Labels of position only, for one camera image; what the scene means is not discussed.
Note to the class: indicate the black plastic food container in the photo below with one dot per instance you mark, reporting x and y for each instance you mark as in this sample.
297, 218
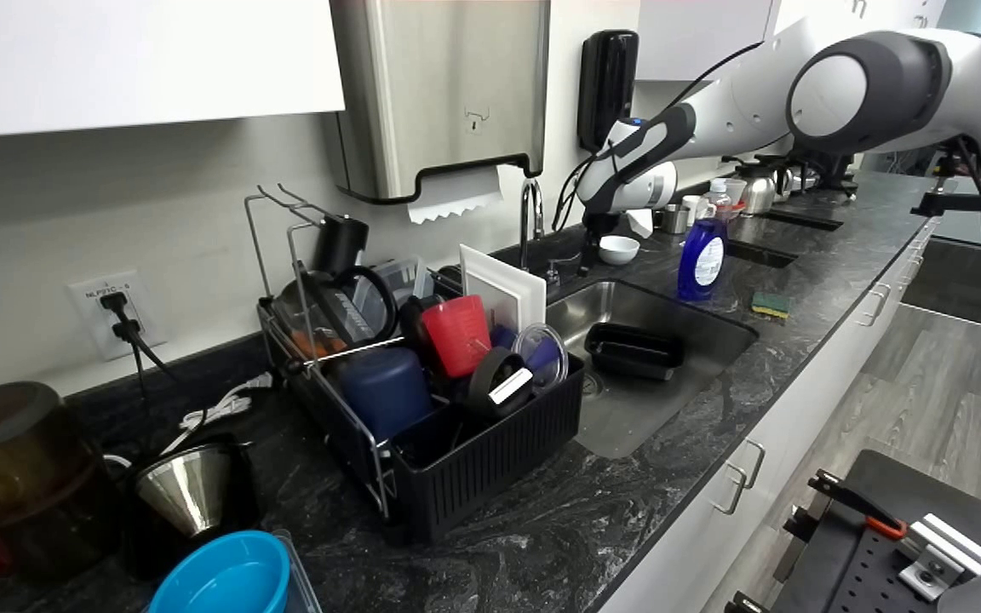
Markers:
630, 348

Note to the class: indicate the blue dish soap bottle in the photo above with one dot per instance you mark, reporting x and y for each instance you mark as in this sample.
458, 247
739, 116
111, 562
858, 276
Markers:
701, 259

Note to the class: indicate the black round lid white label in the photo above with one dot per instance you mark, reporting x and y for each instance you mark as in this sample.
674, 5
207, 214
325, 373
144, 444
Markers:
498, 384

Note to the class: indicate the clear blue plastic bowl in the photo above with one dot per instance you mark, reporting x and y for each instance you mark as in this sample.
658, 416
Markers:
543, 352

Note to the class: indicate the white square plate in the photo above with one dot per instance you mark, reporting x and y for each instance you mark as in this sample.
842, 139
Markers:
506, 291

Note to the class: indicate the silver metal bracket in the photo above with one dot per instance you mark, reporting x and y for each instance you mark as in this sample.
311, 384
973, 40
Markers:
952, 548

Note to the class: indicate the white lower cabinet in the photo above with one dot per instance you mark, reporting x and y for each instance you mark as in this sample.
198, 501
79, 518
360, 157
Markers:
808, 420

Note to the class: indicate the brown container with lid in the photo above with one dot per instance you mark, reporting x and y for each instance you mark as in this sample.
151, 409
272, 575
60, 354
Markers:
9, 449

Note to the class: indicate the stainless paper towel dispenser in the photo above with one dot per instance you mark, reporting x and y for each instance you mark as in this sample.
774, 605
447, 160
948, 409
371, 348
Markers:
444, 80

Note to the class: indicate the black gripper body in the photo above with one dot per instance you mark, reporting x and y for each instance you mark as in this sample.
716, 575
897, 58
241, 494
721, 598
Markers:
600, 222

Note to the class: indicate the chrome sink faucet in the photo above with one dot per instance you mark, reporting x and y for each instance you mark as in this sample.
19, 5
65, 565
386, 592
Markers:
531, 227

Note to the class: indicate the white wall power outlet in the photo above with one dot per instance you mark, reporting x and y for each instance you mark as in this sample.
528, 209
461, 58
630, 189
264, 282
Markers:
104, 309

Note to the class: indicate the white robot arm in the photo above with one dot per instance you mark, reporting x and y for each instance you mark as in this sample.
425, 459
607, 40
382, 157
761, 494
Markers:
865, 85

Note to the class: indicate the bright blue bowl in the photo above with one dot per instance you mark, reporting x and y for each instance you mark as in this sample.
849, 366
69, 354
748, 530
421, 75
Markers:
223, 575

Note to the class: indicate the small white bowl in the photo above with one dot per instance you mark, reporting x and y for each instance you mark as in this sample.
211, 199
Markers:
616, 249

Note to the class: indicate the black dish drying rack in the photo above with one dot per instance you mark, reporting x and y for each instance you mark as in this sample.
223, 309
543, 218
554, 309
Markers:
490, 454

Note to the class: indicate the black flat panel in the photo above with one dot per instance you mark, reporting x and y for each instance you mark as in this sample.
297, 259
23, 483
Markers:
933, 494

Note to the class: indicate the white upper cabinet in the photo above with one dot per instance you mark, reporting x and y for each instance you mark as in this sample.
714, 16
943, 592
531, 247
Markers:
136, 56

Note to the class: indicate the black equipment stand base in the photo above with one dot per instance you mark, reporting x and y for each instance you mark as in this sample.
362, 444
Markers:
842, 575

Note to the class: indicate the white paper towel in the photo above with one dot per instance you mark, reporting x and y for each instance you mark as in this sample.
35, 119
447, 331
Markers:
458, 197

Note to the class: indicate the stainless steel sink basin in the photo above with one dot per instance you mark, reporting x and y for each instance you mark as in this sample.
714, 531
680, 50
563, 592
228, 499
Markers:
681, 325

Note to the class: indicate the black floor mat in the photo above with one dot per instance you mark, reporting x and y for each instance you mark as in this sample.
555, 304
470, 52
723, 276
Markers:
973, 285

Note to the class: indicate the white cabinet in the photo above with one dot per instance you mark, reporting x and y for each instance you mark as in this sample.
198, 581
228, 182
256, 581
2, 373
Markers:
808, 420
136, 56

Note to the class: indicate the navy blue cup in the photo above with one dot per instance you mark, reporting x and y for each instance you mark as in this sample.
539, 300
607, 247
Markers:
382, 392

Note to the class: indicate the black mug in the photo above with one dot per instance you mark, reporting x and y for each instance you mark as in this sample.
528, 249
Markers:
341, 244

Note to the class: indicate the red plastic cup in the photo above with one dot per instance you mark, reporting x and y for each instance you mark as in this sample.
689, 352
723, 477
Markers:
458, 334

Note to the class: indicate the black orange clamp tool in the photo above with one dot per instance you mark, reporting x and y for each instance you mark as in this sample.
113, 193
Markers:
852, 509

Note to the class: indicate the clear glass bowl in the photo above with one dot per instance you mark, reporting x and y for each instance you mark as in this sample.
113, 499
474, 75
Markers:
339, 309

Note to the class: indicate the green yellow sponge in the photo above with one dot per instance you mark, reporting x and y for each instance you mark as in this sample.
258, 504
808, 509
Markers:
771, 304

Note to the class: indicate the black wall soap dispenser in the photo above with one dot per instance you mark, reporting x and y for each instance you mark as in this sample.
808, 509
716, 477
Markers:
607, 85

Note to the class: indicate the stainless steel bowl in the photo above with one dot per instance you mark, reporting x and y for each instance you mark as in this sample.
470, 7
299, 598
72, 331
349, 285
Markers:
185, 487

